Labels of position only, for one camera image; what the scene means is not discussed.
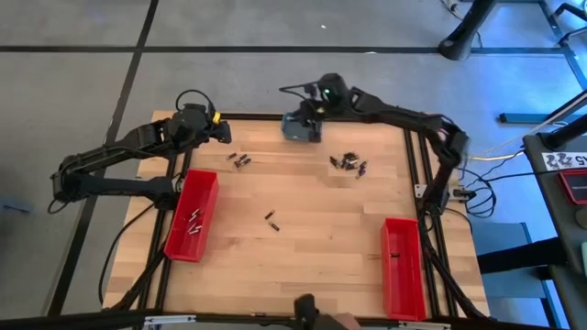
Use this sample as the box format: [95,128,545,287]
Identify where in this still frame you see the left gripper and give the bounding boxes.
[183,107,233,148]

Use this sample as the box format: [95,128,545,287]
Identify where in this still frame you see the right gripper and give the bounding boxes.
[293,97,327,144]

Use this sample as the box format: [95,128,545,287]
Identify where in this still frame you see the long red plastic bin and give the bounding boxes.
[380,216,428,323]
[163,168,221,264]

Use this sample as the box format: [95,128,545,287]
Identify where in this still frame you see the small teal plastic bin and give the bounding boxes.
[280,112,323,144]

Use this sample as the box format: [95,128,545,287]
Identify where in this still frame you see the black power connector box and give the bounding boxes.
[449,187,479,204]

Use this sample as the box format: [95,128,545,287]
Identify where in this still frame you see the black handheld device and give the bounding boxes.
[293,292,320,330]

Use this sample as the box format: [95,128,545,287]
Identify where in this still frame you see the black bench bar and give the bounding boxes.
[476,236,568,277]

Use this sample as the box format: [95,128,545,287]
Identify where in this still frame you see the dark side desk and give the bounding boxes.
[522,132,587,330]

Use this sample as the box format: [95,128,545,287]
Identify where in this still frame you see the dark diagonal pole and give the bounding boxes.
[535,113,587,151]

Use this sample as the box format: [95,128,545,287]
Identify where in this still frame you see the white printed label sign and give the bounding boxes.
[541,151,587,172]

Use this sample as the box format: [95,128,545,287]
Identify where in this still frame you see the black aluminium table frame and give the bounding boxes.
[103,109,490,323]

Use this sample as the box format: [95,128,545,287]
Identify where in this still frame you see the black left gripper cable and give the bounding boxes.
[174,88,217,114]

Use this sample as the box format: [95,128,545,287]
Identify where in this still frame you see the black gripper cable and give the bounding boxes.
[278,81,318,100]
[174,88,217,114]

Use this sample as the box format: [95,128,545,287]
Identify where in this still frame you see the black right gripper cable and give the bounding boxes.
[278,81,318,100]

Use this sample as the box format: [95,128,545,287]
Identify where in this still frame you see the black pedestal stand base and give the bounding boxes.
[437,0,499,62]

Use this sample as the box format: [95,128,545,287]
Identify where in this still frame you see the black floor cable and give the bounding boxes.
[96,203,158,307]

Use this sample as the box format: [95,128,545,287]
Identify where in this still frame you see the silver crossbar bracket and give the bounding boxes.
[397,320,453,330]
[142,313,198,328]

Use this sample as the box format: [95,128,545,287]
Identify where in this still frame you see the black camera crossbar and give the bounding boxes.
[0,308,587,330]

